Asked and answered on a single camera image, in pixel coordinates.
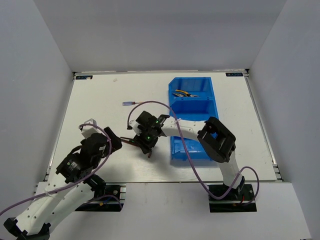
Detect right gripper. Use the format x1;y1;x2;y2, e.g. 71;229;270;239
133;127;159;155

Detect yellow-handled pliers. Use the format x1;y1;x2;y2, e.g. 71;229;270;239
172;89;199;98

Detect thin brown hex key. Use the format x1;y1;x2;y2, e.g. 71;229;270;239
120;136;138;147

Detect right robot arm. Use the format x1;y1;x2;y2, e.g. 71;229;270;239
127;111;245;200

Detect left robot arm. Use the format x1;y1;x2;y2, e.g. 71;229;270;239
3;123;122;240

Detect blue middle storage bin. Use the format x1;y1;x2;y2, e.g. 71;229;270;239
169;98;219;121

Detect blue storage bin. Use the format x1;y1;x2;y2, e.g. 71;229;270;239
170;136;213;161
169;98;219;121
168;77;215;104

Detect blue bottom storage bin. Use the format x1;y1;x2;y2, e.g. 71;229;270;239
170;136;213;161

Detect blue top storage bin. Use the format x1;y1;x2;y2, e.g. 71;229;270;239
168;77;215;104

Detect left corner label sticker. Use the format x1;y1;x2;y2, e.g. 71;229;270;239
75;75;93;80

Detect corner label sticker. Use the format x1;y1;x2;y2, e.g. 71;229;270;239
225;72;244;77
75;75;93;80

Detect right corner label sticker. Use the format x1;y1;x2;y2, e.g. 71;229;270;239
225;72;244;77

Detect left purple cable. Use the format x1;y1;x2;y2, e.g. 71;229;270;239
0;124;124;216

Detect purple cable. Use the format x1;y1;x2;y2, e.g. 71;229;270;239
126;100;261;206
0;124;124;216

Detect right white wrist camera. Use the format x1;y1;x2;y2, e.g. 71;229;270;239
127;119;142;136

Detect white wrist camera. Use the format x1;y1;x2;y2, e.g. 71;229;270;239
79;118;99;139
127;119;142;136

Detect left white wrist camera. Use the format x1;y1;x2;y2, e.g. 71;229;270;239
79;118;99;139

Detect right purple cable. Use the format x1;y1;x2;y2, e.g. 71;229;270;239
126;100;261;206

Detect blue-handled screwdriver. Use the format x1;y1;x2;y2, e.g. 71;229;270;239
122;101;142;106

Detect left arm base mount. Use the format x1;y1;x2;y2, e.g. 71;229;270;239
75;183;127;213

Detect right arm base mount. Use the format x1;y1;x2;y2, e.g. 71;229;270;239
208;184;257;213

